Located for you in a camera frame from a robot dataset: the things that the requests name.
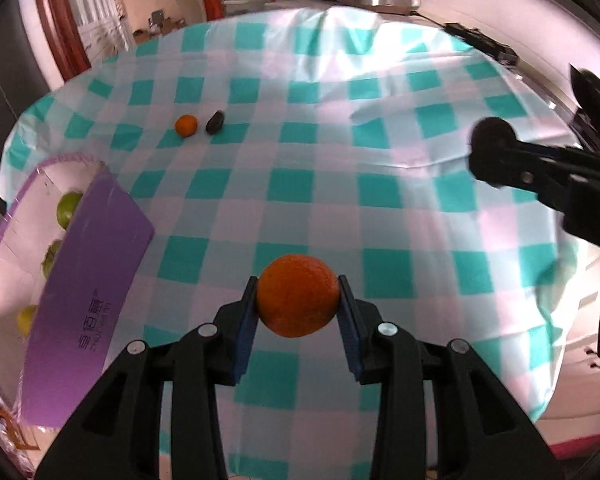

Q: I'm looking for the dark round fruit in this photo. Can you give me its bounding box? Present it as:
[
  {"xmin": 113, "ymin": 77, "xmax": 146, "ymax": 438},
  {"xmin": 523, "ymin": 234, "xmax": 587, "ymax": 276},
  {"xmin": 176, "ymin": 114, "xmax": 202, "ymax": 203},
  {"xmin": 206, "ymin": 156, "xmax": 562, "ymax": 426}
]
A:
[{"xmin": 468, "ymin": 117, "xmax": 518, "ymax": 188}]

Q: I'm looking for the teal white checkered tablecloth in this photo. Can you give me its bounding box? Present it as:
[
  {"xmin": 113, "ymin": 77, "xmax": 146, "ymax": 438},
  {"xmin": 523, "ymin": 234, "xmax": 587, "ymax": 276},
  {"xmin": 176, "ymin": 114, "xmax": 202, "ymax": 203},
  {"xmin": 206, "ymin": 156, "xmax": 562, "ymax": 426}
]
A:
[{"xmin": 0, "ymin": 6, "xmax": 589, "ymax": 480}]

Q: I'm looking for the large orange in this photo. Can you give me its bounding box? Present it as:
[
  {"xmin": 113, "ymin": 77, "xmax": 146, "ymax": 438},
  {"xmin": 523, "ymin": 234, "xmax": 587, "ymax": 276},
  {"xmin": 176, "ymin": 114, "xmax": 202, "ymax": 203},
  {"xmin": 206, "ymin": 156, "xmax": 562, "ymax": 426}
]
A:
[{"xmin": 257, "ymin": 254, "xmax": 340, "ymax": 338}]

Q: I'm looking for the green tomato with stem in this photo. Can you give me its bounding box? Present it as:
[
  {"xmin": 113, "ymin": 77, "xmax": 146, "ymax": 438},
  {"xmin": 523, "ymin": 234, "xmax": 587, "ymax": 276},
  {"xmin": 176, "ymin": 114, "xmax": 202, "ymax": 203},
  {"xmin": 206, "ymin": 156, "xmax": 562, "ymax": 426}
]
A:
[{"xmin": 41, "ymin": 240, "xmax": 62, "ymax": 278}]

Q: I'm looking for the purple cardboard box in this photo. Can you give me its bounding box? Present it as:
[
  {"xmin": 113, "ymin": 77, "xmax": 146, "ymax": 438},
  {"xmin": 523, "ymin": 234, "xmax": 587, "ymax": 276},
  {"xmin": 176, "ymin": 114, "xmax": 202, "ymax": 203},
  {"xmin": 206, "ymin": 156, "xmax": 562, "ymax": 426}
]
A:
[{"xmin": 0, "ymin": 154, "xmax": 155, "ymax": 428}]

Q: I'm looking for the dark passion fruit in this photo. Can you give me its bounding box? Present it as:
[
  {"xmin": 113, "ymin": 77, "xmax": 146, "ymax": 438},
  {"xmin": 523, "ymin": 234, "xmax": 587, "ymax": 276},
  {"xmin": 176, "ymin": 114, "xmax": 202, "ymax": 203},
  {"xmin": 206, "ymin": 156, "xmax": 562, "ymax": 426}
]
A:
[{"xmin": 206, "ymin": 110, "xmax": 225, "ymax": 136}]

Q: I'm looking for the red wooden door frame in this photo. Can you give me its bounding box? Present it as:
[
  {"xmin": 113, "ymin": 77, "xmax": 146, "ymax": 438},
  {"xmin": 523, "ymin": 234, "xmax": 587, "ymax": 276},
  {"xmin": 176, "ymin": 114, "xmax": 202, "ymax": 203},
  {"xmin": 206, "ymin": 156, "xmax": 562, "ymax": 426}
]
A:
[{"xmin": 35, "ymin": 0, "xmax": 92, "ymax": 81}]

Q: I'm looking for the yellow green pear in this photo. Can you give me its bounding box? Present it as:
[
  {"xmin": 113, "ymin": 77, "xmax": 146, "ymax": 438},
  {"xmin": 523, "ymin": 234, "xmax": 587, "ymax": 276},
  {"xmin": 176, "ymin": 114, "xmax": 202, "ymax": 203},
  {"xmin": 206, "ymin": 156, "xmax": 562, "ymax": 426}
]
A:
[{"xmin": 16, "ymin": 304, "xmax": 38, "ymax": 338}]

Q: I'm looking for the small orange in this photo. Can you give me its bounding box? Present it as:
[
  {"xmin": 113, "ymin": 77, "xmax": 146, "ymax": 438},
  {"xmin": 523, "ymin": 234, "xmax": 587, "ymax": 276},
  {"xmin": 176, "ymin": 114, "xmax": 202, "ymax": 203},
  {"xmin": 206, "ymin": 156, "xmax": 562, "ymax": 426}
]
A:
[{"xmin": 174, "ymin": 114, "xmax": 198, "ymax": 138}]

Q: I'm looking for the smooth green tomato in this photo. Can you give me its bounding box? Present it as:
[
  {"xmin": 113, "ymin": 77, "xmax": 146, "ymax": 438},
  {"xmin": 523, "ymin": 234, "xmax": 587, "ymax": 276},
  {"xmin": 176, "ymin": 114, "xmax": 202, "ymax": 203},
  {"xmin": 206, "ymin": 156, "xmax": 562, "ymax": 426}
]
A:
[{"xmin": 56, "ymin": 191, "xmax": 83, "ymax": 230}]

